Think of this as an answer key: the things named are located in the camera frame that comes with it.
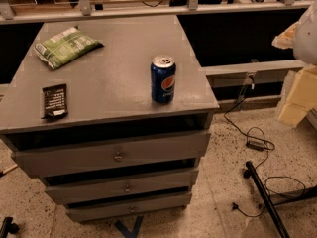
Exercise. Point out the middle grey drawer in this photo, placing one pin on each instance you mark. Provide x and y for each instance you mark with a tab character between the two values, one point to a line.
115	187

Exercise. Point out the blue pepsi can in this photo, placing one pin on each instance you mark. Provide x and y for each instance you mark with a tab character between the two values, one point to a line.
163	69

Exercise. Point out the black rxbar chocolate wrapper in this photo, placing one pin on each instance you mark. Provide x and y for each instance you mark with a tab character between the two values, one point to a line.
55	101

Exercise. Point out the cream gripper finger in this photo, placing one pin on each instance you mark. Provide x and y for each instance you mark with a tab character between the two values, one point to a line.
285	39
298	96

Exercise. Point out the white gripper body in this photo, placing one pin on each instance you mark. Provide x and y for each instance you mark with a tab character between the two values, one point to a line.
307	37

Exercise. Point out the blue floor tape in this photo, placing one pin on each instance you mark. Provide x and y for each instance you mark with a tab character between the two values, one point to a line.
134	232

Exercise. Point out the top grey drawer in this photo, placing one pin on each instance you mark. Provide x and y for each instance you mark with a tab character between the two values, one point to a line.
96	156

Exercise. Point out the black stand leg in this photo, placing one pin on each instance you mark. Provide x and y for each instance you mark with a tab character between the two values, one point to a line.
272	201

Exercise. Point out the bottom grey drawer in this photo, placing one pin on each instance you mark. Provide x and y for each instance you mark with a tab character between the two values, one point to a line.
129	207

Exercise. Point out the grey drawer cabinet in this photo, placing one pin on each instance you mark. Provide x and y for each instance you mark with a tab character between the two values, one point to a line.
109	97

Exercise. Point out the metal shelf rail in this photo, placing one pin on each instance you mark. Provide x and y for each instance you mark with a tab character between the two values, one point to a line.
30	11

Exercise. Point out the green chip bag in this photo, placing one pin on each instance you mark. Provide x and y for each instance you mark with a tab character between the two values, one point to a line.
65	47

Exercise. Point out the grey drawer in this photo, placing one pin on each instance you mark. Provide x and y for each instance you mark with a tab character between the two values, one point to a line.
96	156
129	207
115	187

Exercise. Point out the black caster wheel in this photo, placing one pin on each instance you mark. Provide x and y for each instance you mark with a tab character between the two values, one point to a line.
8	227

